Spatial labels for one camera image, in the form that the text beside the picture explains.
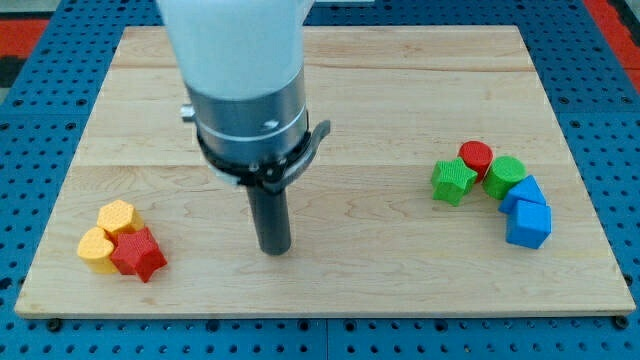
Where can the blue triangle block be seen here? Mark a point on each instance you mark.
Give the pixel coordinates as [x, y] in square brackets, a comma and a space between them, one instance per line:
[527, 189]

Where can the yellow heart block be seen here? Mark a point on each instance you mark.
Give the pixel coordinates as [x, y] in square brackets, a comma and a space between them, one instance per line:
[95, 250]

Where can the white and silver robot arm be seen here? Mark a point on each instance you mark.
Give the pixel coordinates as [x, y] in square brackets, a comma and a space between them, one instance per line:
[242, 62]

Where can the yellow hexagon block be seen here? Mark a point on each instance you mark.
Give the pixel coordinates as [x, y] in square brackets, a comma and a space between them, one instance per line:
[119, 217]

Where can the red cylinder block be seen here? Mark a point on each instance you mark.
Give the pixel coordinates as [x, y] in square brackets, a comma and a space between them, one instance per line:
[477, 156]

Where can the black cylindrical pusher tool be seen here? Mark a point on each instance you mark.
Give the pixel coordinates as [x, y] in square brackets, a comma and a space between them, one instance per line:
[271, 220]

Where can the wooden board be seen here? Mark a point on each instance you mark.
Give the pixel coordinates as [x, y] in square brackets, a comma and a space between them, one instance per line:
[369, 241]

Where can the blue cube block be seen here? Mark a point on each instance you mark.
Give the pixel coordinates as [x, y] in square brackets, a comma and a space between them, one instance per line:
[528, 224]

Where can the red star block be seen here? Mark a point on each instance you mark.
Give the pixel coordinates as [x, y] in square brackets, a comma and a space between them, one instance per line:
[139, 254]

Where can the green cylinder block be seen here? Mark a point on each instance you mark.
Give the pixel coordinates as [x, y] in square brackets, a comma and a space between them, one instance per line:
[504, 173]

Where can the green star block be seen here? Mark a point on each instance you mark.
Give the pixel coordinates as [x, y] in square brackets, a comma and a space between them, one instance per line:
[452, 180]

